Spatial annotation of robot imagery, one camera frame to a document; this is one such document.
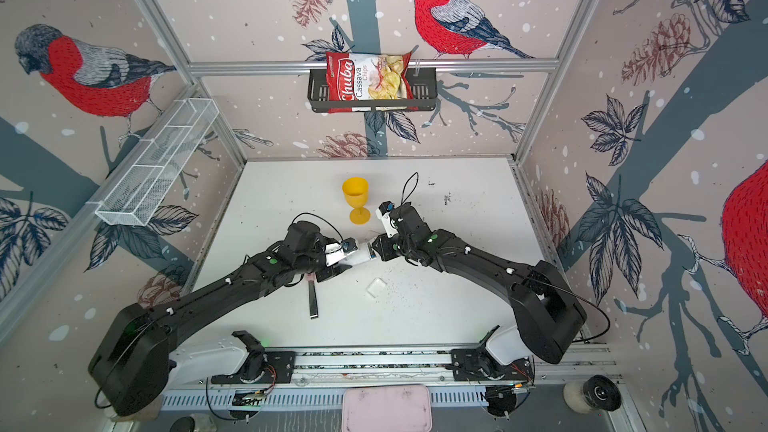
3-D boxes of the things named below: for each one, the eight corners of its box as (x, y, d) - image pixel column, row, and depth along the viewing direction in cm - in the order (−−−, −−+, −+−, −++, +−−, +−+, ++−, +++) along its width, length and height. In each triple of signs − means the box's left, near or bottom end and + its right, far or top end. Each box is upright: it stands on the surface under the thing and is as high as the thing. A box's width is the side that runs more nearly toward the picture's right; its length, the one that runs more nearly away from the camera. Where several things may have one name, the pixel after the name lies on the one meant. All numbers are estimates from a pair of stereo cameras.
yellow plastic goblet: (347, 224, 103) (340, 195, 90) (349, 206, 108) (343, 177, 95) (369, 224, 103) (366, 195, 90) (371, 206, 108) (367, 177, 95)
